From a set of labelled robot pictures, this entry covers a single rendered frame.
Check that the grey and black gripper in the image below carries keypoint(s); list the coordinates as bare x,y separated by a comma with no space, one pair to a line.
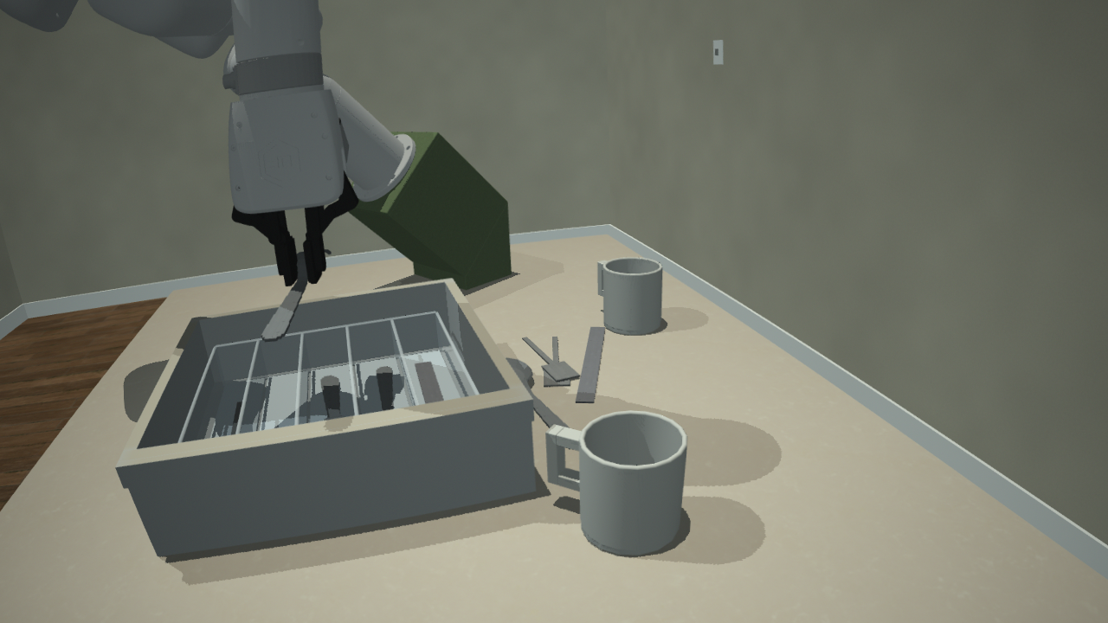
279,158

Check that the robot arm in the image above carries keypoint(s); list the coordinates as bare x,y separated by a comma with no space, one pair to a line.
277,46

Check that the grey mug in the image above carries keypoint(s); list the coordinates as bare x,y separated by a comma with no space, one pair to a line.
633,505
632,294

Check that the grey drawer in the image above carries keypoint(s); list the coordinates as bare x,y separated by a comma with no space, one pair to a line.
335,474

